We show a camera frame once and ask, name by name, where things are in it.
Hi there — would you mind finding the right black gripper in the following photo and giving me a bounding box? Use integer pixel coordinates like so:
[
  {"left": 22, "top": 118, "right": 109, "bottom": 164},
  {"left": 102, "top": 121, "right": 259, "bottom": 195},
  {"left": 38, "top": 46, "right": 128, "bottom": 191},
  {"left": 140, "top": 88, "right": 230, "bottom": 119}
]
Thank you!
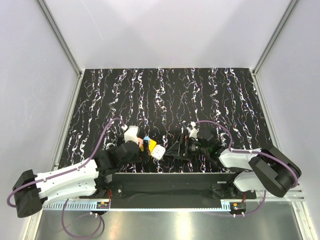
[{"left": 165, "top": 133, "right": 209, "bottom": 161}]

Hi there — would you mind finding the white plug adapter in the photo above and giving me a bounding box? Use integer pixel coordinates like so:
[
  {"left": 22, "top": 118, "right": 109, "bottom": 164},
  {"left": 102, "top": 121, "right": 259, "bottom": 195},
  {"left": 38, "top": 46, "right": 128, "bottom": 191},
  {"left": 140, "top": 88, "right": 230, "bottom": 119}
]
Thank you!
[{"left": 151, "top": 144, "right": 166, "bottom": 161}]

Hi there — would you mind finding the pink plug adapter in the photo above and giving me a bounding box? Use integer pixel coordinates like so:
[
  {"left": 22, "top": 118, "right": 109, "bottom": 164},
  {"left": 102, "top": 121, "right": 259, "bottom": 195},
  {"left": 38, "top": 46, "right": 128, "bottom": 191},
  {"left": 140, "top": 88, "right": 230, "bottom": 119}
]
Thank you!
[{"left": 138, "top": 138, "right": 144, "bottom": 152}]

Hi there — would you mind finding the light blue plug adapter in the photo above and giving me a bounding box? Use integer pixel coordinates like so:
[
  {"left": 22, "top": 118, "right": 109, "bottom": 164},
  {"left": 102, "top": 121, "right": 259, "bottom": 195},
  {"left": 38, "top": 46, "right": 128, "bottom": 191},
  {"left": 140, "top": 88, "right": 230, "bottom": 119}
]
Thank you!
[{"left": 143, "top": 136, "right": 151, "bottom": 142}]

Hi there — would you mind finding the yellow socket block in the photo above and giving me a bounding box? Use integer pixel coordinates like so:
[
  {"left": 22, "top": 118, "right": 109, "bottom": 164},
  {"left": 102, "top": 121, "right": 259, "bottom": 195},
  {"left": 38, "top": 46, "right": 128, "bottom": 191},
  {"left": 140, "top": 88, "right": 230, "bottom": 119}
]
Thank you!
[{"left": 148, "top": 139, "right": 157, "bottom": 156}]

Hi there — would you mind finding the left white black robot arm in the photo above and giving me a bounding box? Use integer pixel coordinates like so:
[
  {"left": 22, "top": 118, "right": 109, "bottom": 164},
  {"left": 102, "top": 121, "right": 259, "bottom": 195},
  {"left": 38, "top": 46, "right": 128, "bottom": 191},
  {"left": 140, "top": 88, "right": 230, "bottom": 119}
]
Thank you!
[{"left": 9, "top": 140, "right": 156, "bottom": 218}]

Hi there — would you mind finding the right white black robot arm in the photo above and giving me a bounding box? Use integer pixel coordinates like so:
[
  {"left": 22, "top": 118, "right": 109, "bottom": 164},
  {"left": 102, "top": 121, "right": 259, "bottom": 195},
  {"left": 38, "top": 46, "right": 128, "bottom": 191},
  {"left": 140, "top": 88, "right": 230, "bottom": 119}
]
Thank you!
[{"left": 165, "top": 129, "right": 302, "bottom": 199}]

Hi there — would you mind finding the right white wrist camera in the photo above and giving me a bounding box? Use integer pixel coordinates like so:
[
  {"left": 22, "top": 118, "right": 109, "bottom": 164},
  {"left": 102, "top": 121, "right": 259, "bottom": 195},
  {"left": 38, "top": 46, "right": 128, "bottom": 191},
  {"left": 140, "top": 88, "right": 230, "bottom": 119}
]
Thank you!
[{"left": 186, "top": 121, "right": 199, "bottom": 141}]

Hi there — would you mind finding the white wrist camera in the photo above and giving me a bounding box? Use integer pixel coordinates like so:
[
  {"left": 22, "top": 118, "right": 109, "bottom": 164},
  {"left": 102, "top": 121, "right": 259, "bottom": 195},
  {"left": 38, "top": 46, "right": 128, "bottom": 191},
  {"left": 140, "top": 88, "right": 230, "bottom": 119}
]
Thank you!
[
  {"left": 121, "top": 124, "right": 140, "bottom": 145},
  {"left": 186, "top": 121, "right": 199, "bottom": 141}
]

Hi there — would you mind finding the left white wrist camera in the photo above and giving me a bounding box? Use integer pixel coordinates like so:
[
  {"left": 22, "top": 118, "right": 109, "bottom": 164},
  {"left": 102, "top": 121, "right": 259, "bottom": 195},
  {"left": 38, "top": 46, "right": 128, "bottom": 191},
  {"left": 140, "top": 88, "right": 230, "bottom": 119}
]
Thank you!
[{"left": 121, "top": 124, "right": 140, "bottom": 145}]

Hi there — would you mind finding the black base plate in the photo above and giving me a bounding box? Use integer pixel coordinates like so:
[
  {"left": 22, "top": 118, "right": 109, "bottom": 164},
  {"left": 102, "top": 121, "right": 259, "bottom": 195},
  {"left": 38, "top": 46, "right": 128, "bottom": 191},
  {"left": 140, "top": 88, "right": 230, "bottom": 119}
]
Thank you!
[{"left": 48, "top": 171, "right": 286, "bottom": 210}]

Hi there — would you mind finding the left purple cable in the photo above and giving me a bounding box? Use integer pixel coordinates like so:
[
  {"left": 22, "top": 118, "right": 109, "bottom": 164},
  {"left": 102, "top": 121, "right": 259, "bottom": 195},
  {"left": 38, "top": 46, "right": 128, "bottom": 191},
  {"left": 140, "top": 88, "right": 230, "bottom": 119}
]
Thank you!
[{"left": 6, "top": 117, "right": 128, "bottom": 238}]

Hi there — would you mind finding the left aluminium frame post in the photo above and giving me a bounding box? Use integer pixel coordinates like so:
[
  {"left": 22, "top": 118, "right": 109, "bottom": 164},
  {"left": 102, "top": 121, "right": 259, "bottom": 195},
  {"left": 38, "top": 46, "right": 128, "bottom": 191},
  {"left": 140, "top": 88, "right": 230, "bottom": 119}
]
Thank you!
[{"left": 35, "top": 0, "right": 82, "bottom": 78}]

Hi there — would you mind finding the aluminium frame post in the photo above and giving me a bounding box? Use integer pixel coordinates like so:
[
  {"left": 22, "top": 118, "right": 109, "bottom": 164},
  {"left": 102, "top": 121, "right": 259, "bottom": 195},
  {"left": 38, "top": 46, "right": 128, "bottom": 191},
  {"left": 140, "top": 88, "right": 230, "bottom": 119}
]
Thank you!
[
  {"left": 35, "top": 0, "right": 82, "bottom": 78},
  {"left": 252, "top": 0, "right": 300, "bottom": 76}
]

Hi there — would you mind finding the right aluminium frame post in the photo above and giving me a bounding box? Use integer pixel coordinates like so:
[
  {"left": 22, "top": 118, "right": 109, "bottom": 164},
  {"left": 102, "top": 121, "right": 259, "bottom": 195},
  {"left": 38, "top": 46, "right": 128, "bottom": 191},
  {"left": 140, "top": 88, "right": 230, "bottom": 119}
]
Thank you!
[{"left": 252, "top": 0, "right": 300, "bottom": 76}]

